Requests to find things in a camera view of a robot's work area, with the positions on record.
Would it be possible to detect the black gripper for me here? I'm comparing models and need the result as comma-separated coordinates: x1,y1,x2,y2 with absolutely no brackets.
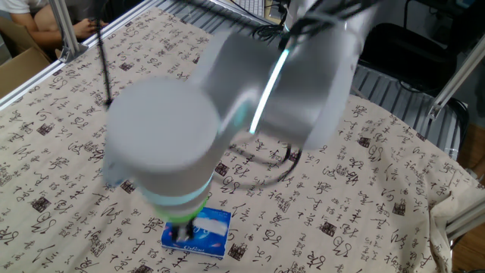
170,216,198,243

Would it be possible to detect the blue tissue pack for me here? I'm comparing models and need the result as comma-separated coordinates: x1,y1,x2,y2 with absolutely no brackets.
161,206,232,261

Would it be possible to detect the beige calligraphy tablecloth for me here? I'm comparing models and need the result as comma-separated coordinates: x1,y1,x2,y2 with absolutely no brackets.
0,6,485,273

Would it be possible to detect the open cardboard box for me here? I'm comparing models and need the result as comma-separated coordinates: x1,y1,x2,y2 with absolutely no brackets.
0,45,51,99

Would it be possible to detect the white keyboard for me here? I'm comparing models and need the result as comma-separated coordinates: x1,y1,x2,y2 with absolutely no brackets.
230,0,266,18

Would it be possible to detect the tan wooden desk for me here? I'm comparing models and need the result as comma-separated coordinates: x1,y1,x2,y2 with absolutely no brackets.
264,0,289,24

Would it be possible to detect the seated person in white shirt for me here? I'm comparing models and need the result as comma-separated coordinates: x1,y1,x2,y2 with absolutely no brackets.
0,0,110,50

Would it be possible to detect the black office chair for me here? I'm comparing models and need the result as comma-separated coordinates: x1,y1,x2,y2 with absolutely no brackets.
358,22,458,98

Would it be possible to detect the green flange ring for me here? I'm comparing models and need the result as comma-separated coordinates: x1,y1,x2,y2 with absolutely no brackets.
158,196,209,224

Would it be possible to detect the black cable bundle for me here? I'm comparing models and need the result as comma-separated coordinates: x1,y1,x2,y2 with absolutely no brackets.
92,0,380,190

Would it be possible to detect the coiled black cable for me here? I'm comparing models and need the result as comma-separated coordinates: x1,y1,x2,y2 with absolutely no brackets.
252,22,285,50

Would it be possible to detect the aluminium frame post with bracket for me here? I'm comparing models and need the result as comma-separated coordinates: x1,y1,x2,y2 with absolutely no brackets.
48,0,89,64

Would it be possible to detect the aluminium frame bar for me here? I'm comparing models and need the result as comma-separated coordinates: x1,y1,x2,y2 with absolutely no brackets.
445,199,485,242

